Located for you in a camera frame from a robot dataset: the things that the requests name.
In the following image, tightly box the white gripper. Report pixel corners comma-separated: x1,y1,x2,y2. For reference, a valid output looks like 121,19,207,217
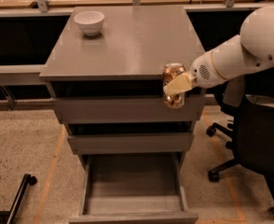
163,51,225,96

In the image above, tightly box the orange soda can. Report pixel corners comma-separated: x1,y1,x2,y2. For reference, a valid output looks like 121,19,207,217
163,63,185,108

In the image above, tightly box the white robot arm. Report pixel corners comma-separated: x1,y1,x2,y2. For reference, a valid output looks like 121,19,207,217
163,7,274,96

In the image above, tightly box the grey drawer cabinet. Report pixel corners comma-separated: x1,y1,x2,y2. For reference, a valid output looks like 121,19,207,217
39,5,216,224

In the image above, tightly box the grey top drawer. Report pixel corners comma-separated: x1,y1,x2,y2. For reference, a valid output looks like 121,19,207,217
54,95,205,124

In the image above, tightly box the grey middle drawer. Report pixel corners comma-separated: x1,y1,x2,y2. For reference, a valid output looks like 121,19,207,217
68,133,194,154

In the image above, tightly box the grey open bottom drawer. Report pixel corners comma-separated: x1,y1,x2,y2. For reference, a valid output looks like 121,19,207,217
69,153,199,224

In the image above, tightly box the black office chair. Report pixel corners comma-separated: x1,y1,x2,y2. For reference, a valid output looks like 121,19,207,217
205,66,274,219

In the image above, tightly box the white ceramic bowl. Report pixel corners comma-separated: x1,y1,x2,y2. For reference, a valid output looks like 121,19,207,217
74,11,105,35

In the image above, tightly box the black metal leg with wheel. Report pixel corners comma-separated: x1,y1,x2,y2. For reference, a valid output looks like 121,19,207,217
0,174,37,224

